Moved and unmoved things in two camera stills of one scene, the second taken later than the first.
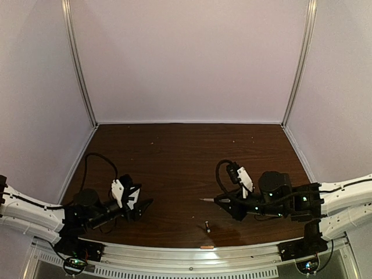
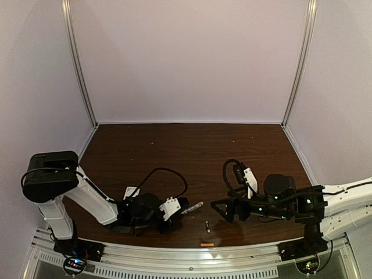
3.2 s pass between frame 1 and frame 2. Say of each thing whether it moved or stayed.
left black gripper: moved
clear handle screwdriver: moved
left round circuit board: stayed
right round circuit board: stayed
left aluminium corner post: stayed
